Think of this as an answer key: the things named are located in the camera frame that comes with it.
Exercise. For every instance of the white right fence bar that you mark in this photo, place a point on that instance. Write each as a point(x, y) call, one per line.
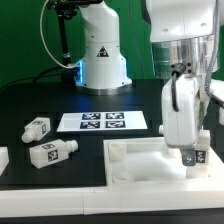
point(216, 167)

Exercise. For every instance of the white front fence bar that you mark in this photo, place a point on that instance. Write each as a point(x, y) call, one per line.
point(26, 203)

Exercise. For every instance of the white marker sheet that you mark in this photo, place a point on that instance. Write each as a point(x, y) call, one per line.
point(102, 121)

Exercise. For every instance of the black camera stand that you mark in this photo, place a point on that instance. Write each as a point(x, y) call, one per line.
point(66, 10)

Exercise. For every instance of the white fence bar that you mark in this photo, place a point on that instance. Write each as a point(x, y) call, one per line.
point(26, 203)
point(216, 167)

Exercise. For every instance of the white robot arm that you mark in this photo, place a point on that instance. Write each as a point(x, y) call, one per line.
point(179, 33)

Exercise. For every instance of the white left fence block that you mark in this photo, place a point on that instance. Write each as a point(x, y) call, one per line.
point(4, 159)

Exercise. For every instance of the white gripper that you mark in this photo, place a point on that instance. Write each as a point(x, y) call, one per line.
point(181, 128)

